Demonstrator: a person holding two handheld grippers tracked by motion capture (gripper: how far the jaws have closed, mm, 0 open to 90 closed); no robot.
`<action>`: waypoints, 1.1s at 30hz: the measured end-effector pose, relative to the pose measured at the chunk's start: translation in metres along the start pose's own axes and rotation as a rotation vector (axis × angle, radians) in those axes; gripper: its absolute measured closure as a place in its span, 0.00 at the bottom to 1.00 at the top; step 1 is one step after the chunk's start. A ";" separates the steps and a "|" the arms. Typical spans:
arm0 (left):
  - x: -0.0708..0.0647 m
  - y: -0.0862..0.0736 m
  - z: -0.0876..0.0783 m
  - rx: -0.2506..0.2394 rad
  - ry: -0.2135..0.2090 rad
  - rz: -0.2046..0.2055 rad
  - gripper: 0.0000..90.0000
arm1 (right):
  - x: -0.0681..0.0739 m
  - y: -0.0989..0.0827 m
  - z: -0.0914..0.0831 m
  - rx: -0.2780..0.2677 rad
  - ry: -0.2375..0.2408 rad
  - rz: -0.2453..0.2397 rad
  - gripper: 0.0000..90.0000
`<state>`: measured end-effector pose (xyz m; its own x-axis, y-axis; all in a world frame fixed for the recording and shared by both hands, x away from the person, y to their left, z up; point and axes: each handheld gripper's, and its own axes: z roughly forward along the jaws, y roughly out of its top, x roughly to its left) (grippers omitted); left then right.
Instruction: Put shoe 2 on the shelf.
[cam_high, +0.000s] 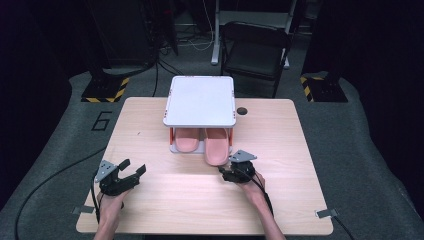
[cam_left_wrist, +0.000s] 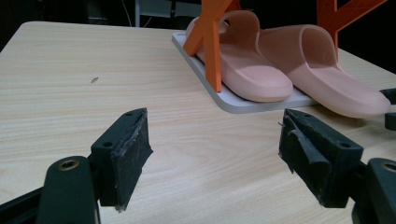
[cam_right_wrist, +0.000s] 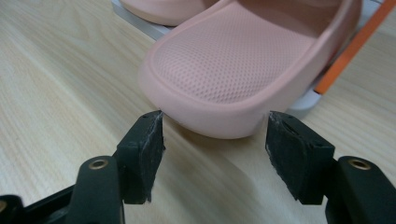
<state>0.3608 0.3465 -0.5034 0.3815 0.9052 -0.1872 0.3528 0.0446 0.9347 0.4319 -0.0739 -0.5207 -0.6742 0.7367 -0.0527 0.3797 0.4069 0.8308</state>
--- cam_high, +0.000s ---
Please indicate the black stand base striped edge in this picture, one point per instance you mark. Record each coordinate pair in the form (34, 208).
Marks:
(105, 88)
(325, 90)

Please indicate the black cabinet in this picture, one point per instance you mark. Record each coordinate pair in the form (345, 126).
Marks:
(123, 33)

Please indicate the white metal desk frame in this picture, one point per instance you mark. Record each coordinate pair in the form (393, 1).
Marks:
(216, 40)

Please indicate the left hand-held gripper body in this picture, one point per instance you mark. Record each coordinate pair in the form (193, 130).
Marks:
(115, 181)

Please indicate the pink slipper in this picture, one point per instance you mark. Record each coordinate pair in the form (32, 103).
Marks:
(187, 140)
(216, 148)

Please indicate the person's right hand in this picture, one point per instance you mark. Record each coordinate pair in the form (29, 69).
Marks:
(253, 190)

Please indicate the person's left hand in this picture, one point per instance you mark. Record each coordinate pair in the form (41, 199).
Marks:
(111, 203)

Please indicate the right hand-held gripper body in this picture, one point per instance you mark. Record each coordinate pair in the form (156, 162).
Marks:
(241, 168)

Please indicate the white two-tier shoe rack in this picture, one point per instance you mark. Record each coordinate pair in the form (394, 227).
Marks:
(200, 100)

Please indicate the dark curtain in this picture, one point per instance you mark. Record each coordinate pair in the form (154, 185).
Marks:
(383, 83)
(33, 83)

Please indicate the black folding chair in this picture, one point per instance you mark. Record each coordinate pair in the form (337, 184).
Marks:
(255, 53)

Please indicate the grey tape strip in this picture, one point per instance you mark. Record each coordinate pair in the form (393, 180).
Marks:
(83, 210)
(326, 213)

